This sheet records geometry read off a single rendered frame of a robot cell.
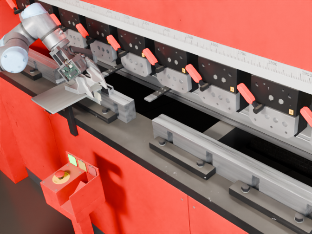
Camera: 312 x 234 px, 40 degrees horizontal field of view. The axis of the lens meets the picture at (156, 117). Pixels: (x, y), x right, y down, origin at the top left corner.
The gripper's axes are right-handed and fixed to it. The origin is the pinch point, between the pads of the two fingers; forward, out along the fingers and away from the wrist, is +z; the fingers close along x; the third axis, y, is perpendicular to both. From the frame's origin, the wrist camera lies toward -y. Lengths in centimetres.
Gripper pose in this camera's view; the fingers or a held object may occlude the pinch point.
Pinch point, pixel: (99, 89)
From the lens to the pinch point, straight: 151.9
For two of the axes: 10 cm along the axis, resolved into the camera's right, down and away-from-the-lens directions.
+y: -2.8, 4.3, -8.6
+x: 7.5, -4.6, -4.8
